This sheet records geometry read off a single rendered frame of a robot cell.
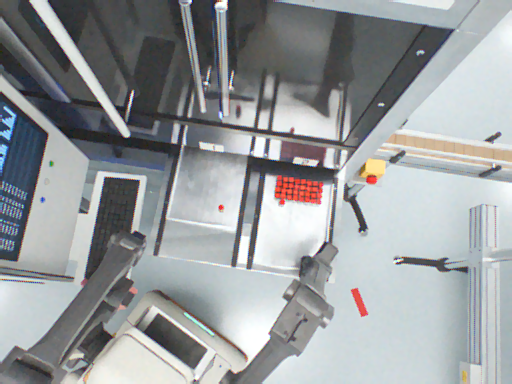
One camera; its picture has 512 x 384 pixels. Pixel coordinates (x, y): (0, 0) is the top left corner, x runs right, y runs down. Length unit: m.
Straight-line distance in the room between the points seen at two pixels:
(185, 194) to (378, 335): 1.45
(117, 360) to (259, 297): 1.43
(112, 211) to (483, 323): 1.65
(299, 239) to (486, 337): 1.00
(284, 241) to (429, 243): 1.32
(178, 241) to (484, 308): 1.38
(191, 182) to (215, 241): 0.25
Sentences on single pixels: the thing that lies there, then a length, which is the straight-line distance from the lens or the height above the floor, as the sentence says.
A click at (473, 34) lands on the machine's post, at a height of 1.80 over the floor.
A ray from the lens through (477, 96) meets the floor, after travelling 3.16.
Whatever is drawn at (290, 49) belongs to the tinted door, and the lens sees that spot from 0.92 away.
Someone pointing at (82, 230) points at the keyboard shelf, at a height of 0.80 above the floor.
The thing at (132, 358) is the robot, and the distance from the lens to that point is 1.10.
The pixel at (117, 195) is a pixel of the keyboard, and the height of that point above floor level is 0.82.
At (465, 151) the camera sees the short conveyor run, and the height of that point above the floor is 0.93.
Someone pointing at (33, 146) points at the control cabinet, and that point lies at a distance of 1.39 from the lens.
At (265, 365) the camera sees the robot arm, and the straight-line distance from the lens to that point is 0.97.
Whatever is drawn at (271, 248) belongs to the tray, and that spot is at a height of 0.88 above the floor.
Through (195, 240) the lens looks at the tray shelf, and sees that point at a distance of 1.56.
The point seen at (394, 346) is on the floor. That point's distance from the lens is 2.59.
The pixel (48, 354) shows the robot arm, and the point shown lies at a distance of 0.91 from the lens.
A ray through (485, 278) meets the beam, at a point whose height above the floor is 0.55.
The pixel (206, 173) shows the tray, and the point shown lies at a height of 0.88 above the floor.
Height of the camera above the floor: 2.42
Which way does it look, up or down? 75 degrees down
